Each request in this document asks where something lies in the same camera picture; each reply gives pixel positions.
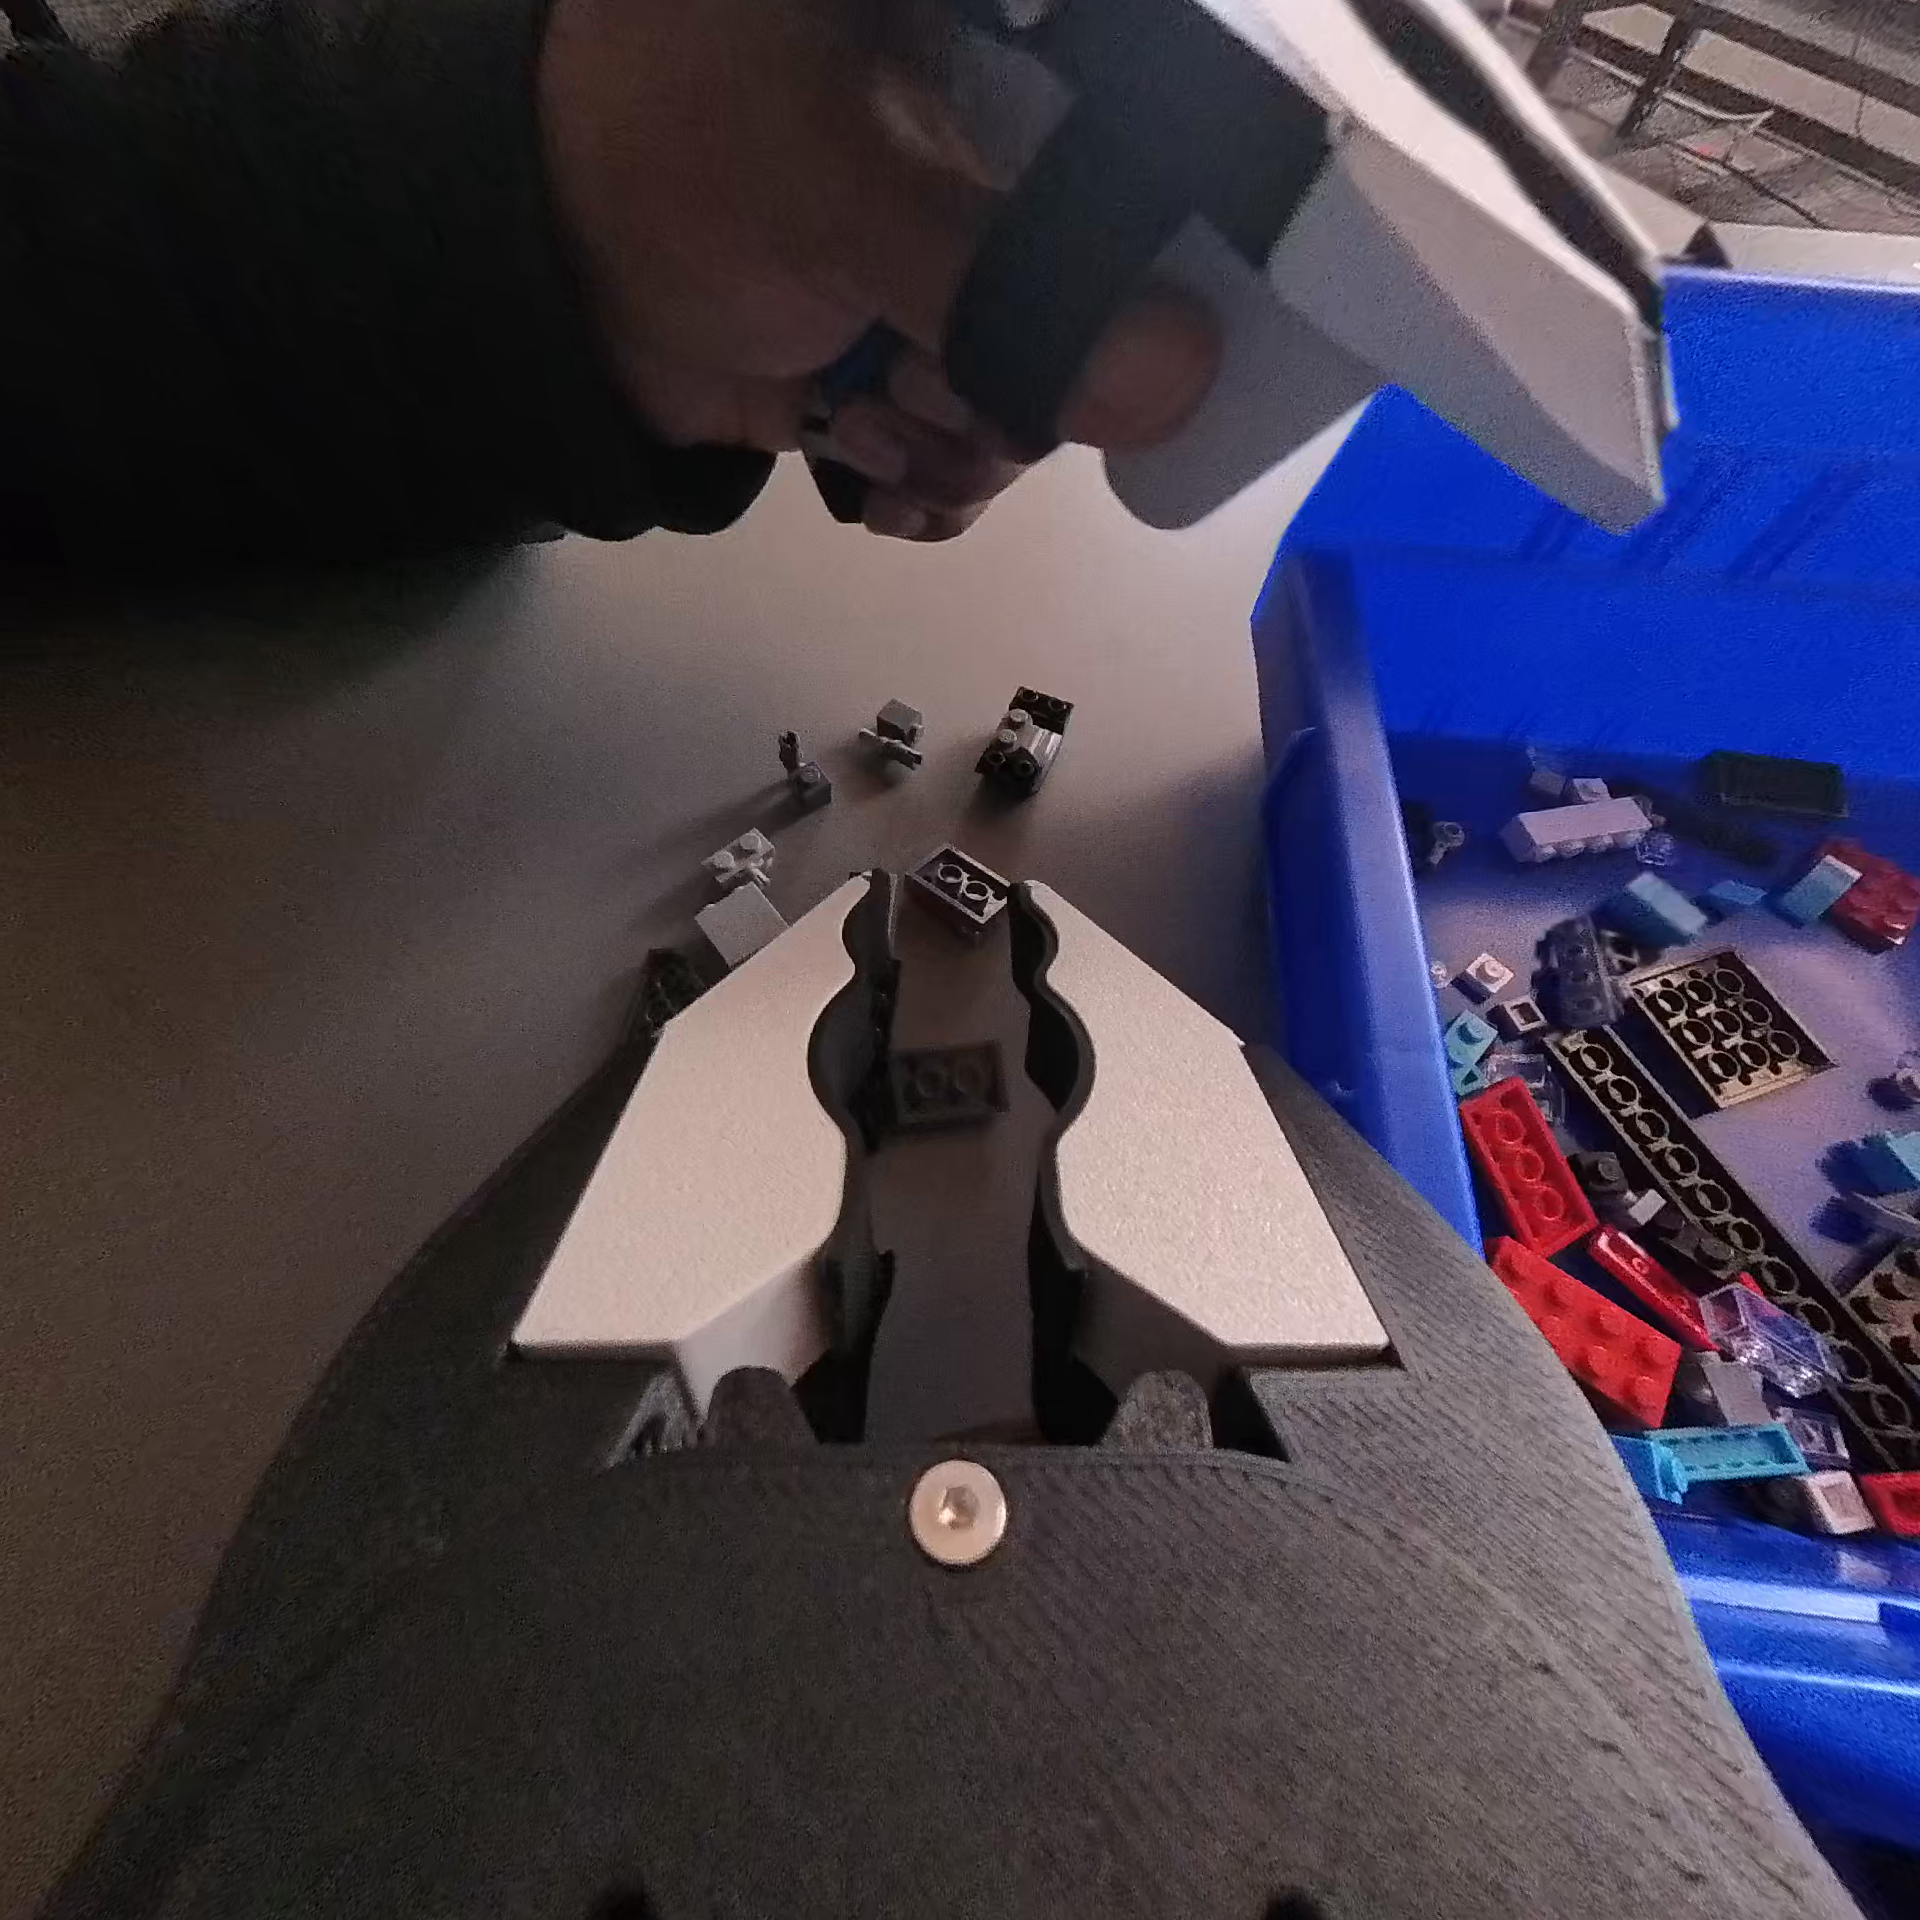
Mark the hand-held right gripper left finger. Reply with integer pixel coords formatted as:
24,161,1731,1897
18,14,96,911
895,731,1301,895
509,871,894,1397

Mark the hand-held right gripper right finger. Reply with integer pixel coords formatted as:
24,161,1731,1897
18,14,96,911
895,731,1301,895
1006,879,1392,1379

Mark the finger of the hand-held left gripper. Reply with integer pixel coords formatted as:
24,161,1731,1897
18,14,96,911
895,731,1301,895
1358,0,1714,288
1199,0,1670,537

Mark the red and dark grey brick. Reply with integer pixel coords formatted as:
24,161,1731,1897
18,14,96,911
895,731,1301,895
883,1037,1007,1128

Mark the light grey slope brick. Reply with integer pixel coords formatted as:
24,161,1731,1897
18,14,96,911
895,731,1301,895
693,879,793,972

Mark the person's left forearm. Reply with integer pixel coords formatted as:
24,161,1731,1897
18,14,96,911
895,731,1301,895
0,0,782,548

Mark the grey desk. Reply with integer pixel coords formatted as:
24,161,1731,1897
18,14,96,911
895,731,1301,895
0,433,1487,1920

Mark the person's left hand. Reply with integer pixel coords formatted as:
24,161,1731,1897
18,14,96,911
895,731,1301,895
539,0,1227,543

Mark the dark grey wedge plate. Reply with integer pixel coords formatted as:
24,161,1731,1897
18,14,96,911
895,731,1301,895
623,944,711,1052

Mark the pile of mixed toy bricks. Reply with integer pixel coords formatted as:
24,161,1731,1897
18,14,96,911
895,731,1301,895
1409,742,1920,1545

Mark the large blue plastic bin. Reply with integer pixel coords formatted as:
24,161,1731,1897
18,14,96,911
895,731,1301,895
1253,263,1920,1854

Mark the dark grey two-stud brick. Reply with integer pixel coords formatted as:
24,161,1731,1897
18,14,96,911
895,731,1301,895
903,843,1010,942

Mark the black and grey brick assembly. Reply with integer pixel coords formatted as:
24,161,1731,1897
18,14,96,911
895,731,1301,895
976,686,1075,800

